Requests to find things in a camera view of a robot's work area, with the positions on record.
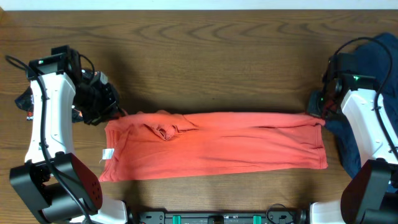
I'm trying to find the orange printed t-shirt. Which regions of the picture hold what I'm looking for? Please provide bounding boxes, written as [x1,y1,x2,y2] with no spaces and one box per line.
[99,111,328,182]

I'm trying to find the navy blue garment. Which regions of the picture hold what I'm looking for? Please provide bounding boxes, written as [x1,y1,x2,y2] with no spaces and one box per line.
[325,33,397,178]

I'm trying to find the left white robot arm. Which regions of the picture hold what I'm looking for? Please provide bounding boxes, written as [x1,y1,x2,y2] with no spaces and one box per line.
[6,49,129,223]

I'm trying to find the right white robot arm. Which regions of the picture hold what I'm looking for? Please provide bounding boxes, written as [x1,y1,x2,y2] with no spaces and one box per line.
[308,73,397,223]

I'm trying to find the black printed folded t-shirt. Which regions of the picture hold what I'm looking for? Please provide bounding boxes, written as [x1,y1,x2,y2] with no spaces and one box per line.
[14,87,83,123]

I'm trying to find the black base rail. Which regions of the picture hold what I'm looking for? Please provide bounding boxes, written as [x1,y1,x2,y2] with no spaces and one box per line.
[138,209,310,224]

